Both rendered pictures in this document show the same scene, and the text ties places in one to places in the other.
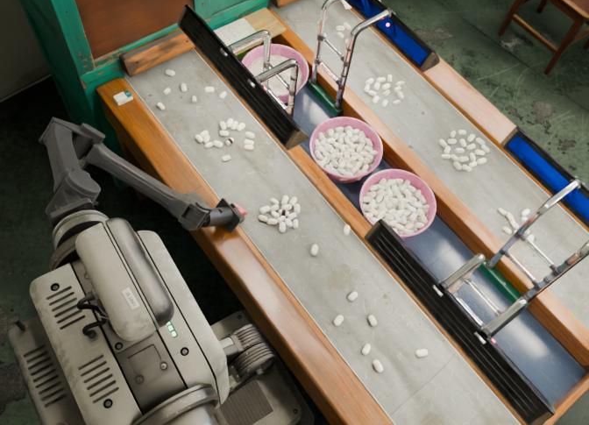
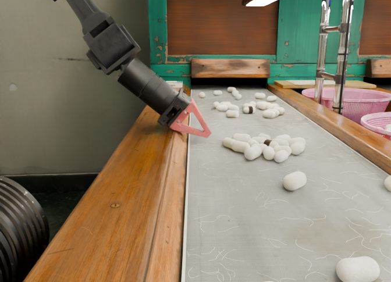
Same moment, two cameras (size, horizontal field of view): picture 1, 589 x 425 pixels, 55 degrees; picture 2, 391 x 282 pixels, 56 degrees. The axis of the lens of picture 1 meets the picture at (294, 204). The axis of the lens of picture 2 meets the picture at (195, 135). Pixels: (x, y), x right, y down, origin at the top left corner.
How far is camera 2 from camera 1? 1.59 m
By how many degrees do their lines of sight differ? 56
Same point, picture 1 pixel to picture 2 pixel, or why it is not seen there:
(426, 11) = not seen: outside the picture
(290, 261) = (229, 184)
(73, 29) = (157, 7)
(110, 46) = (187, 49)
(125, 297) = not seen: outside the picture
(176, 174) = not seen: hidden behind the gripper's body
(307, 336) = (109, 270)
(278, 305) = (124, 199)
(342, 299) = (315, 270)
